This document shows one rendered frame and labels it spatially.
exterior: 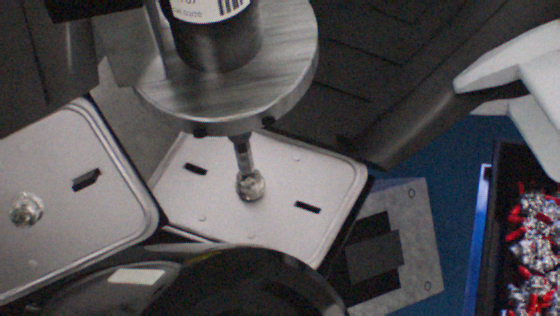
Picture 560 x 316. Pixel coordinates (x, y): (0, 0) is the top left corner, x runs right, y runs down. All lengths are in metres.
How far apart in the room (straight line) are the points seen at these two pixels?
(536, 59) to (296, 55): 0.15
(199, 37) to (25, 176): 0.10
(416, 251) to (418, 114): 0.20
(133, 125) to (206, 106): 1.56
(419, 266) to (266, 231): 0.23
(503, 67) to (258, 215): 0.13
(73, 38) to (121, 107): 1.55
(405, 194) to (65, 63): 0.33
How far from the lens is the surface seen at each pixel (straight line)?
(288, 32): 0.43
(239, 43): 0.41
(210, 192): 0.53
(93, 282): 0.47
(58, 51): 0.44
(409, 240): 0.73
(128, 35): 0.40
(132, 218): 0.47
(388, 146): 0.53
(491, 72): 0.55
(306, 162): 0.53
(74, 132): 0.46
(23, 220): 0.47
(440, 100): 0.55
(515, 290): 0.88
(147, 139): 1.96
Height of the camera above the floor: 1.66
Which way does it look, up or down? 62 degrees down
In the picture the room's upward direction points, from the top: 7 degrees counter-clockwise
